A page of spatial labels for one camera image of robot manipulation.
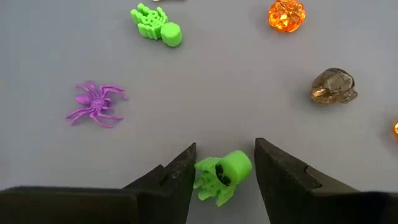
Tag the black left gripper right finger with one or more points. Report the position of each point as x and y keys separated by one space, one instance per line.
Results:
x=295 y=199

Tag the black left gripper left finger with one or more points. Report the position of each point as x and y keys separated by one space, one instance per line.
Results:
x=140 y=202

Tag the green plastic skeleton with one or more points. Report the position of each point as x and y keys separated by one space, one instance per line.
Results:
x=236 y=165
x=171 y=34

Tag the smoky translucent plastic skull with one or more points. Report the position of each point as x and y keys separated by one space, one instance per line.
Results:
x=332 y=85

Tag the orange translucent plastic pumpkin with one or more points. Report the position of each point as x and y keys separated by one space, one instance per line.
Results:
x=396 y=128
x=286 y=15

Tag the purple plastic spider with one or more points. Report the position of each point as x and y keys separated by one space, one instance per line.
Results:
x=96 y=102

